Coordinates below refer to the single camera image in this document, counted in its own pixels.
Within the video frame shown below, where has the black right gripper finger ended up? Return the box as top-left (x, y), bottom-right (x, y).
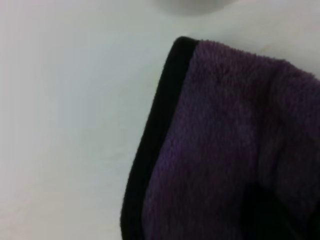
top-left (239, 184), bottom-right (301, 240)

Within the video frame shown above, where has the purple cloth with black trim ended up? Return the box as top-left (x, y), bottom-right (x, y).
top-left (119, 36), bottom-right (320, 240)

